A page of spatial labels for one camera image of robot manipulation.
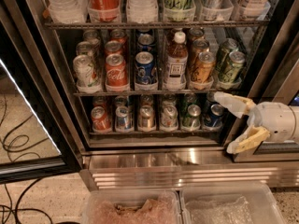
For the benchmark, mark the blue-white can bottom shelf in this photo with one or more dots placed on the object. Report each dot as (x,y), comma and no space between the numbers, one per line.
(123,118)

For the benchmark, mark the red coke can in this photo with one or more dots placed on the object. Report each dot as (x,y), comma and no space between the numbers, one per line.
(118,35)
(116,70)
(113,47)

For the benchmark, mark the green can rear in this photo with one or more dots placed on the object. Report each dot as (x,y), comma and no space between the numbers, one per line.
(227,46)

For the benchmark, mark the green can front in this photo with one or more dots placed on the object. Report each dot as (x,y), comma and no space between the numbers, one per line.
(232,67)

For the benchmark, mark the open fridge glass door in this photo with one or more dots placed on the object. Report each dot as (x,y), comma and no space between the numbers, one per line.
(35,140)

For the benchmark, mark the white can shelf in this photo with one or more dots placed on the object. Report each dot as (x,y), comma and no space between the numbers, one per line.
(84,48)
(85,70)
(92,36)

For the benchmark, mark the green can bottom shelf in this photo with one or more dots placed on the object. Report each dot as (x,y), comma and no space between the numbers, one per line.
(192,117)

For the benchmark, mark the brown tea bottle white cap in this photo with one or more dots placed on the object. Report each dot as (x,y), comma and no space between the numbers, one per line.
(176,59)

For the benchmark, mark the orange can rear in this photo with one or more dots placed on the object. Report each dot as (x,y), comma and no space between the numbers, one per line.
(195,33)

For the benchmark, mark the yellow-white gripper finger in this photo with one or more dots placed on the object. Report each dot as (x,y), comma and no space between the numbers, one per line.
(237,105)
(250,138)

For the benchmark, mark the orange can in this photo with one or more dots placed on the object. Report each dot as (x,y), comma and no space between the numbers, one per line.
(195,33)
(198,45)
(203,67)

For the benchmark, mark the blue can bottom shelf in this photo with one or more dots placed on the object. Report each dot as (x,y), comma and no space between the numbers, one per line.
(214,115)

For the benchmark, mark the clear water bottle top middle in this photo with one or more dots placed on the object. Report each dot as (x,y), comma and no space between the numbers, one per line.
(142,11)

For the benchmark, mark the brown can bottom shelf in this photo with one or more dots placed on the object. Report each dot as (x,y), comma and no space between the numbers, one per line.
(146,116)

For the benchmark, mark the blue pepsi can rear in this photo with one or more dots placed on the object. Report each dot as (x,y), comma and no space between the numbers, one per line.
(146,43)

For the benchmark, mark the white-orange can bottom shelf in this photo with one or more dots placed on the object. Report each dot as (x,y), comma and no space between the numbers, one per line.
(169,116)

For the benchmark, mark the blue pepsi can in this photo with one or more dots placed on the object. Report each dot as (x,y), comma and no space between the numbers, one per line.
(146,43)
(145,72)

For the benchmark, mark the clear water bottle top left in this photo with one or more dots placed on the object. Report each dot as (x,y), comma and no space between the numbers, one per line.
(68,11)

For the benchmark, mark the clear bin with brown wrap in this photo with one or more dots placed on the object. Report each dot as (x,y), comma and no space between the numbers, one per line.
(132,206)

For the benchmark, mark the white can front middle shelf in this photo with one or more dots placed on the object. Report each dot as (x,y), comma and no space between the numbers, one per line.
(85,70)

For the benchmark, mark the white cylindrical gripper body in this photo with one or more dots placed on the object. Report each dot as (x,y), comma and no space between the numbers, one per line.
(275,120)

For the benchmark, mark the blue pepsi can front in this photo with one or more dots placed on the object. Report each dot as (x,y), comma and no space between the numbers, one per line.
(145,72)

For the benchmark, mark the clear water bottle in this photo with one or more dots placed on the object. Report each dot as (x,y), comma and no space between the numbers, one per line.
(142,11)
(68,11)

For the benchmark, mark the clear bin with bubble wrap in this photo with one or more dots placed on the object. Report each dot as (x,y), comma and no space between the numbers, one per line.
(229,203)

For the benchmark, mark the red can bottom shelf front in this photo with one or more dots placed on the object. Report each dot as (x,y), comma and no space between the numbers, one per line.
(100,119)

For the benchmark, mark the white can rear middle shelf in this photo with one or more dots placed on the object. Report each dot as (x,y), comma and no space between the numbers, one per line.
(92,36)

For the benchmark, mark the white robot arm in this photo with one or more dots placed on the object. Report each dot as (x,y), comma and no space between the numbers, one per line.
(296,123)

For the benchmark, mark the orange can front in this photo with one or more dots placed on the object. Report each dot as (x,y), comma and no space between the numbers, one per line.
(203,67)

